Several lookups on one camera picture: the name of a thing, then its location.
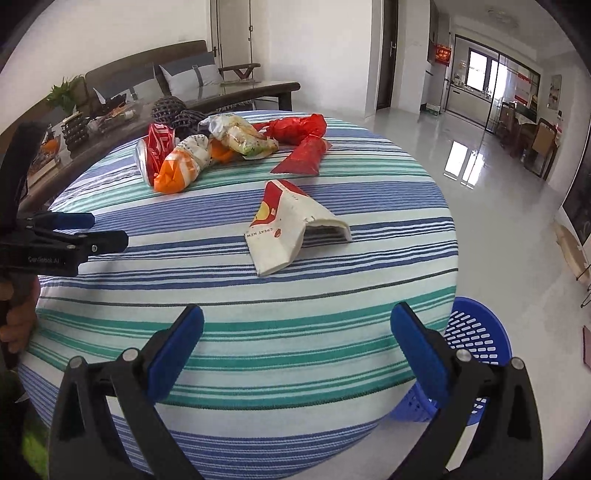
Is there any white door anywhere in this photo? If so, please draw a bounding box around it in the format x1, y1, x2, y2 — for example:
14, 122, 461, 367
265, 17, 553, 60
210, 0, 253, 66

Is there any striped tablecloth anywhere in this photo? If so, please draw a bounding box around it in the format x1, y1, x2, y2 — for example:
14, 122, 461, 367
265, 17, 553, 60
18, 110, 459, 480

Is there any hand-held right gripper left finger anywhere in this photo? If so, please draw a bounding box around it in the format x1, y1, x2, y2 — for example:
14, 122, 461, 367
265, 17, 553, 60
47, 304, 205, 480

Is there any red flat snack packet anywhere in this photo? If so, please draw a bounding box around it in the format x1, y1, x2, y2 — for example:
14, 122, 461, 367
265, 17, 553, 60
270, 136, 333, 177

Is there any brown sofa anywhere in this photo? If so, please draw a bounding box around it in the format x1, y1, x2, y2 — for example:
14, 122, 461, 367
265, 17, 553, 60
84, 39, 209, 114

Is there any blue plastic basket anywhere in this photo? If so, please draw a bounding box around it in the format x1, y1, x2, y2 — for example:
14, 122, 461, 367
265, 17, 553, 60
388, 296, 513, 426

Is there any beige television stand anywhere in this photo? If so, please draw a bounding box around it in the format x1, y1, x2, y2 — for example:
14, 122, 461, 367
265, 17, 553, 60
553, 220, 591, 280

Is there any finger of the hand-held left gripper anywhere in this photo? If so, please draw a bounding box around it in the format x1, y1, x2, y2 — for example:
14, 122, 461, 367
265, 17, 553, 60
18, 211, 96, 232
25, 230, 129, 259

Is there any glass sliding door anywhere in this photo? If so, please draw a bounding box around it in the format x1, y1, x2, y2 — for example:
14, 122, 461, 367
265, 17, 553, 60
442, 33, 542, 132

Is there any black woven ball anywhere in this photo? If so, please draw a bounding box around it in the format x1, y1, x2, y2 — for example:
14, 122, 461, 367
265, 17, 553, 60
173, 110, 205, 136
152, 96, 184, 125

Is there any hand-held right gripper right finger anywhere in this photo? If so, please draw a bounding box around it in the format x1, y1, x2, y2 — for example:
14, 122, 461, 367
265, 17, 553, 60
390, 302, 544, 480

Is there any black woven pot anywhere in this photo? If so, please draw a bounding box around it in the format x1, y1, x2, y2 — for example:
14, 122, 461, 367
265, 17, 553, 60
61, 113, 92, 151

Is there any person's left hand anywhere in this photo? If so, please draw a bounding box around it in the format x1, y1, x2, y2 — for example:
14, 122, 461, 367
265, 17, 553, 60
0, 276, 41, 357

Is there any cream clear bread wrapper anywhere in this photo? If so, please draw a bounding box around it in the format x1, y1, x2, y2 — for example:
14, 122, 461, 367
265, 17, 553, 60
222, 127, 280, 161

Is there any wooden armchair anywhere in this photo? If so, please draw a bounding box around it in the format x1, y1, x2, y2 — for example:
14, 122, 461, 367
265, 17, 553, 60
218, 62, 262, 85

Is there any wooden dining chair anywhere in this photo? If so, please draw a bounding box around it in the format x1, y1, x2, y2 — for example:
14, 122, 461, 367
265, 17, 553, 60
530, 117, 560, 182

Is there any green potted plant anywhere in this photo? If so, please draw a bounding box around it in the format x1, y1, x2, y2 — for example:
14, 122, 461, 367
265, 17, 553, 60
45, 75, 87, 115

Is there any dark wooden coffee table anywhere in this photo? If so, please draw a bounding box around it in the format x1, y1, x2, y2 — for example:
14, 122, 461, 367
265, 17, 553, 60
0, 80, 301, 215

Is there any black television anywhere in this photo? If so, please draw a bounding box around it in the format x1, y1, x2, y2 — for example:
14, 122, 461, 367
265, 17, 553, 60
560, 134, 591, 234

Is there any orange white wrapper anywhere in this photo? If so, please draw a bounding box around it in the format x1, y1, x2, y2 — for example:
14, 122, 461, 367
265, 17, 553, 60
154, 135, 213, 195

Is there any crushed red soda can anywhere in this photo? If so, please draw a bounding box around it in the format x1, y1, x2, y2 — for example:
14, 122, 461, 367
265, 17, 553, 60
135, 122, 178, 185

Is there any red plastic bag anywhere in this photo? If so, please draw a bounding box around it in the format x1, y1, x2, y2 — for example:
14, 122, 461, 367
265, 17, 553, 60
252, 114, 328, 146

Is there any dark wooden door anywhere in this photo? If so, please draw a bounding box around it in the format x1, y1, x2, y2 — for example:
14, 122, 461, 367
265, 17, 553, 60
375, 0, 399, 112

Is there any grey white pillow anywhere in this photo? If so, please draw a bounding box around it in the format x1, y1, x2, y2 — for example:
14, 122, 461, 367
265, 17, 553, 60
158, 51, 225, 101
92, 69, 158, 112

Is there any white red paper carton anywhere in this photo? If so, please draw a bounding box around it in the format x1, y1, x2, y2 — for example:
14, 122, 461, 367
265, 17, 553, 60
243, 179, 352, 278

